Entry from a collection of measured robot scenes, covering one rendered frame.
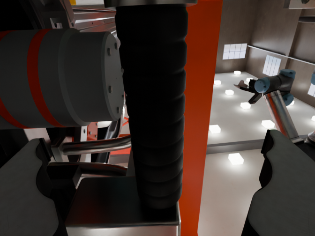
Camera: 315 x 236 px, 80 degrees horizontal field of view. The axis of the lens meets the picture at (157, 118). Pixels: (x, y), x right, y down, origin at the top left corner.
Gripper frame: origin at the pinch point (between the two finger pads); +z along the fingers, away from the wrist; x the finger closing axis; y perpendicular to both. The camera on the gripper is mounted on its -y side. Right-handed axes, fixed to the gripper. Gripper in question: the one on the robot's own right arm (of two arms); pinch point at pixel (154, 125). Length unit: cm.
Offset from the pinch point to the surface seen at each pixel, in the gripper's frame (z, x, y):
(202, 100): 60, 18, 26
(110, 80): 13.7, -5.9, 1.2
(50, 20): 40.1, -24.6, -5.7
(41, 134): 18.0, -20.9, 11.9
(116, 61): 18.8, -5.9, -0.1
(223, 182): 494, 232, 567
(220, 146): 667, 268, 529
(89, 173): 12.5, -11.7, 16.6
